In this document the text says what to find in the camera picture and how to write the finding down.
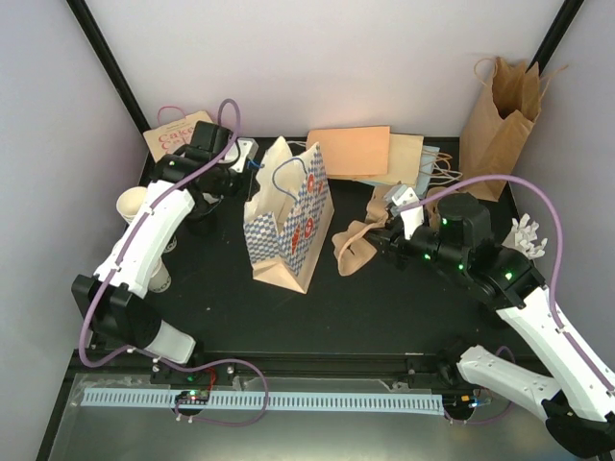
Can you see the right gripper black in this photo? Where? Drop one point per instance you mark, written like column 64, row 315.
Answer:
column 394, row 248

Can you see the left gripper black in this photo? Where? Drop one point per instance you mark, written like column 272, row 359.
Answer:
column 248, row 189

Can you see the blue checkered paper bag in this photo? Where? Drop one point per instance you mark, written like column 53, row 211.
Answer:
column 285, row 223

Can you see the grey pulp cup carrier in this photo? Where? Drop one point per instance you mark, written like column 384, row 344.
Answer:
column 350, row 247

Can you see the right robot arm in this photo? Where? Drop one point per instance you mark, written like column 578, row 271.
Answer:
column 575, row 400

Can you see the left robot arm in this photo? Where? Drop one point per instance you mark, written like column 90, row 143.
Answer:
column 184, row 188

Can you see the black coffee cup lids stack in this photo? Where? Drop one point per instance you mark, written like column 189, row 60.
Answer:
column 200, row 224

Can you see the Cakes printed paper bag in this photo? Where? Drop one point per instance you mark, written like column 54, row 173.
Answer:
column 169, row 136

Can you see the light blue flat paper bag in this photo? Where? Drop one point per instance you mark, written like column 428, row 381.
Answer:
column 428, row 160

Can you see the tan flat paper bag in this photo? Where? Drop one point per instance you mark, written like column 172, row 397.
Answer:
column 404, row 158

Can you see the far paper cup stack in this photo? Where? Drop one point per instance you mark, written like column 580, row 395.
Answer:
column 129, row 203

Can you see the paper cup stack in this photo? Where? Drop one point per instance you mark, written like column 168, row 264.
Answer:
column 160, row 279
column 129, row 203

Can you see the orange flat paper bag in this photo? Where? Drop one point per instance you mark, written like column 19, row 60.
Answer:
column 353, row 152

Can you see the near paper cup stack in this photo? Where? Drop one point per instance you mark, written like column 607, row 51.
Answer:
column 160, row 279

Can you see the standing brown paper bag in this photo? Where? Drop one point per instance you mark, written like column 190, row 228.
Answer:
column 503, row 117

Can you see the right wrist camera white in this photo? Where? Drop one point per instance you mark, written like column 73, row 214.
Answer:
column 403, row 202

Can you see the left black frame post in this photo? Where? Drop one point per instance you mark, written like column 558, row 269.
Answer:
column 105, row 56

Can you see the black frame post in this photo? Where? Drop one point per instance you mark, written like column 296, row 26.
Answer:
column 105, row 56
column 556, row 32

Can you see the light blue cable duct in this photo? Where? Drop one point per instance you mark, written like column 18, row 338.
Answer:
column 421, row 404

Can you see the right black frame post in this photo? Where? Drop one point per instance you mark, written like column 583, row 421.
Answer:
column 556, row 32

